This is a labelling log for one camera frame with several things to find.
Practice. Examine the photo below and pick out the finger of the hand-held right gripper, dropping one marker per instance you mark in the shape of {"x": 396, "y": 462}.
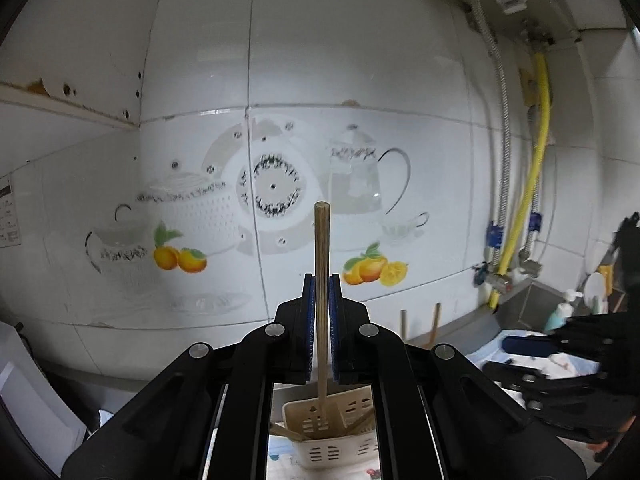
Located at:
{"x": 540, "y": 385}
{"x": 530, "y": 346}

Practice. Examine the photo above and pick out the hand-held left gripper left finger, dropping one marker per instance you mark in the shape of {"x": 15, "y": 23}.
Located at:
{"x": 310, "y": 320}

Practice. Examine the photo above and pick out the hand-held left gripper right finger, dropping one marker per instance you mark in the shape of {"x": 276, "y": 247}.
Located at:
{"x": 336, "y": 320}

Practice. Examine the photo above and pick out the brown bamboo chopstick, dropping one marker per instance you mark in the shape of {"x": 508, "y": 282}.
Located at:
{"x": 282, "y": 431}
{"x": 404, "y": 325}
{"x": 434, "y": 324}
{"x": 322, "y": 240}

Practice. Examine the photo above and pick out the cream plastic chopstick holder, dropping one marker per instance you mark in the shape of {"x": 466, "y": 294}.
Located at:
{"x": 325, "y": 452}

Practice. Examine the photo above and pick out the cartoon print white blanket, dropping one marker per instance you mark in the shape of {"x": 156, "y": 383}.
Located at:
{"x": 565, "y": 366}

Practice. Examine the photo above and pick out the light blue soap bottle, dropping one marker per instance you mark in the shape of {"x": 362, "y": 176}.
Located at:
{"x": 560, "y": 315}

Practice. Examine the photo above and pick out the white spatula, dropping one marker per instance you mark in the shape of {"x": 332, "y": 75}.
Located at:
{"x": 595, "y": 287}

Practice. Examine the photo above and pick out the metal pipe valve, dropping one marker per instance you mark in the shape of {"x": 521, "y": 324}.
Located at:
{"x": 530, "y": 267}
{"x": 495, "y": 277}

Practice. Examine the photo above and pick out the white microwave oven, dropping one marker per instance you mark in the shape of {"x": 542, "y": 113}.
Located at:
{"x": 30, "y": 385}

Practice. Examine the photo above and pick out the printed instruction sticker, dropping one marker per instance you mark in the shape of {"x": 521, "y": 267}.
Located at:
{"x": 9, "y": 210}

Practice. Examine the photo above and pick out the teaware print wall decal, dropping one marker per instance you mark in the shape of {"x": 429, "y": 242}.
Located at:
{"x": 270, "y": 185}

